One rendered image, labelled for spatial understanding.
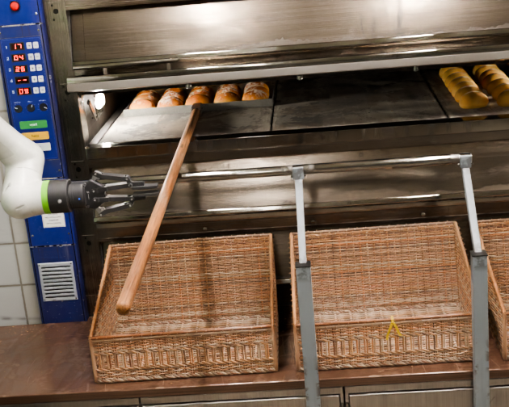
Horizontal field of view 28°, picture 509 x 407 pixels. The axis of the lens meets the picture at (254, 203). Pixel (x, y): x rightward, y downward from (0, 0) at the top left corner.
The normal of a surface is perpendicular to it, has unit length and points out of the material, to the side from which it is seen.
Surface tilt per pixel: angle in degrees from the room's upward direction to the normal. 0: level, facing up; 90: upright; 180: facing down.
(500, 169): 71
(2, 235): 90
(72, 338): 0
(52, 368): 0
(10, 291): 90
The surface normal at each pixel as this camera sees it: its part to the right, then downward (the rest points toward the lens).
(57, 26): -0.04, 0.31
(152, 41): -0.07, -0.04
